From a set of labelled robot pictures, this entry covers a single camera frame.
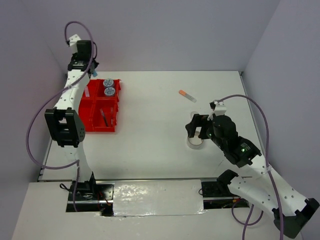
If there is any red four-compartment bin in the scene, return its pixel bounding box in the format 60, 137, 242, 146
78, 79, 121, 133

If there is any pink highlighter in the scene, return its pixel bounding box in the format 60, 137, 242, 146
84, 86, 90, 98

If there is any small clear tape roll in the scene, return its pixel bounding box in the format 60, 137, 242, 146
190, 111, 195, 119

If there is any silver taped panel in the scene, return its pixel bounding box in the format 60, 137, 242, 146
113, 179, 205, 217

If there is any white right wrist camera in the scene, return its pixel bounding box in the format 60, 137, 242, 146
207, 100, 227, 121

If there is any blue gel pen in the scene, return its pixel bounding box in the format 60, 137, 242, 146
100, 108, 109, 127

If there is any orange capped highlighter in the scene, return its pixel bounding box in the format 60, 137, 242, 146
178, 90, 197, 103

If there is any red gel pen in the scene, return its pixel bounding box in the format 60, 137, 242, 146
110, 107, 114, 127

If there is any large clear tape roll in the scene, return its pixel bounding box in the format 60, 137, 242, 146
186, 131, 204, 150

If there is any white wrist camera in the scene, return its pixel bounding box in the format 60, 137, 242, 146
68, 34, 81, 54
207, 100, 227, 121

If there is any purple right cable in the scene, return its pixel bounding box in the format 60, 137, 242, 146
217, 94, 286, 240

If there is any blue lidded jar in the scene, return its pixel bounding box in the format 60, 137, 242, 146
102, 78, 115, 88
104, 87, 116, 97

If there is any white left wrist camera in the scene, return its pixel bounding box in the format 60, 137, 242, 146
68, 34, 81, 54

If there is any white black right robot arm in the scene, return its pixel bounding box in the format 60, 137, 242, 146
185, 114, 320, 239

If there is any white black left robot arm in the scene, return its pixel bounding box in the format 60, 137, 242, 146
44, 36, 98, 200

